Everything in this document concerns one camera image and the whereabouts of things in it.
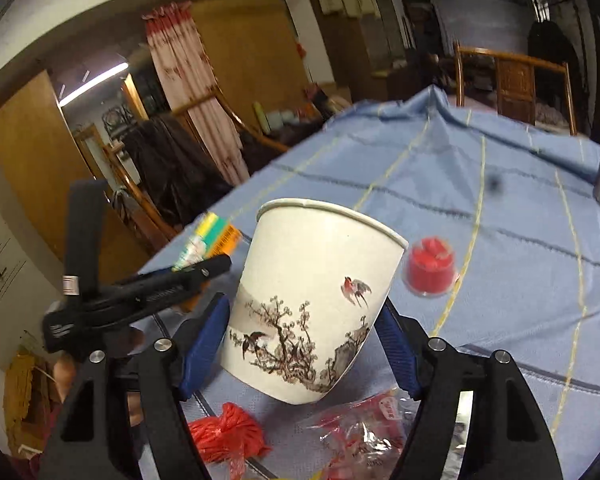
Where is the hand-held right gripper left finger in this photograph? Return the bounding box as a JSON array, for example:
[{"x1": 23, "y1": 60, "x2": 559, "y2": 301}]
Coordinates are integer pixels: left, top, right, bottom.
[{"x1": 40, "y1": 295, "x2": 231, "y2": 480}]

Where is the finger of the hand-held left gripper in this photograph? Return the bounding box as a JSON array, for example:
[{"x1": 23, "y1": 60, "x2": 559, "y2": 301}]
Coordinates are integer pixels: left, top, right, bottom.
[
  {"x1": 82, "y1": 254, "x2": 232, "y2": 313},
  {"x1": 61, "y1": 179, "x2": 111, "y2": 303}
]

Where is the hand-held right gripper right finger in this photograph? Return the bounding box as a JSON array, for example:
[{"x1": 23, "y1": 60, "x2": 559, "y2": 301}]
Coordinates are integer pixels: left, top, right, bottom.
[{"x1": 375, "y1": 297, "x2": 566, "y2": 480}]

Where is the red jelly cup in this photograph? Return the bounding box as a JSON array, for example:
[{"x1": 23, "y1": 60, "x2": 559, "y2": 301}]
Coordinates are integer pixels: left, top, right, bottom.
[{"x1": 402, "y1": 236, "x2": 462, "y2": 300}]

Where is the white paper cup with painting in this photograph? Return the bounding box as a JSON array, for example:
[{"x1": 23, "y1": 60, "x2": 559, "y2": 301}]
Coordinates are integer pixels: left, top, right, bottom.
[{"x1": 219, "y1": 198, "x2": 410, "y2": 407}]

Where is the person's left hand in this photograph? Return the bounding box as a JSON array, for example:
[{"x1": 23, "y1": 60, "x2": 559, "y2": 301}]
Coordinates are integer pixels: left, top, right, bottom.
[{"x1": 51, "y1": 355, "x2": 79, "y2": 406}]

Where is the yellow green orange packet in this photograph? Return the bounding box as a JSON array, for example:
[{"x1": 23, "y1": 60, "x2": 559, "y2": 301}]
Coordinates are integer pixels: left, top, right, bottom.
[{"x1": 172, "y1": 211, "x2": 243, "y2": 273}]

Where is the yellow woven basket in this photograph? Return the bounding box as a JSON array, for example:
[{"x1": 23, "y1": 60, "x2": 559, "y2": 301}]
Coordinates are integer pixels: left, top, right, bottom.
[{"x1": 2, "y1": 352, "x2": 61, "y2": 461}]

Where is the clear red-printed plastic wrapper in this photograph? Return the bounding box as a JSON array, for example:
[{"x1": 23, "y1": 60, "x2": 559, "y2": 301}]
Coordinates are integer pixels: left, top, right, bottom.
[{"x1": 312, "y1": 390, "x2": 421, "y2": 480}]

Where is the dark brown jacket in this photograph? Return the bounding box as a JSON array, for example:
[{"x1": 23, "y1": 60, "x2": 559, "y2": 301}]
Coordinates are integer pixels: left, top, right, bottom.
[{"x1": 125, "y1": 115, "x2": 236, "y2": 231}]

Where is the blue striped tablecloth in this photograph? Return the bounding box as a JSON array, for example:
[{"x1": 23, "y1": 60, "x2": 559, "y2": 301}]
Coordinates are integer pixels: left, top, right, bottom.
[{"x1": 130, "y1": 85, "x2": 600, "y2": 480}]

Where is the ceiling light tube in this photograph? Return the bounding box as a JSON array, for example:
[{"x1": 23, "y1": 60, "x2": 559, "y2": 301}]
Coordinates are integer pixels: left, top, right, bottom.
[{"x1": 57, "y1": 62, "x2": 130, "y2": 107}]

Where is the curved wooden armchair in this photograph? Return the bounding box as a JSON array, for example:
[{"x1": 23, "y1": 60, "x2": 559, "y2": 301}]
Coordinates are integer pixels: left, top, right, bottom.
[{"x1": 172, "y1": 87, "x2": 291, "y2": 161}]

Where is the green bottle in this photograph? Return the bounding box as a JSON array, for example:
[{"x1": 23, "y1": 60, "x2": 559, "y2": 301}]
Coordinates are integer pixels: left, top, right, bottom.
[{"x1": 252, "y1": 101, "x2": 271, "y2": 133}]

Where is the pink flowered curtain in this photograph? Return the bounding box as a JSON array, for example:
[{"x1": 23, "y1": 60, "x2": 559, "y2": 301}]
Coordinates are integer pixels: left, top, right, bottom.
[{"x1": 142, "y1": 2, "x2": 251, "y2": 186}]

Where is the carved wooden chair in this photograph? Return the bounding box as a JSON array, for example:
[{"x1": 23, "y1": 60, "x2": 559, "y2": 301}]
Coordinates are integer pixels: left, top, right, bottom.
[{"x1": 452, "y1": 42, "x2": 578, "y2": 136}]

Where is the black hanging jacket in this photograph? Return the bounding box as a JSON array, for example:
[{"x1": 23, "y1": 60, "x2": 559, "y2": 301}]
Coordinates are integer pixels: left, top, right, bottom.
[{"x1": 527, "y1": 20, "x2": 588, "y2": 126}]

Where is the red string bundle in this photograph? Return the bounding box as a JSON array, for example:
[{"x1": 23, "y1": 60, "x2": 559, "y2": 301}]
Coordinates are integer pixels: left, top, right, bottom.
[{"x1": 187, "y1": 402, "x2": 272, "y2": 478}]

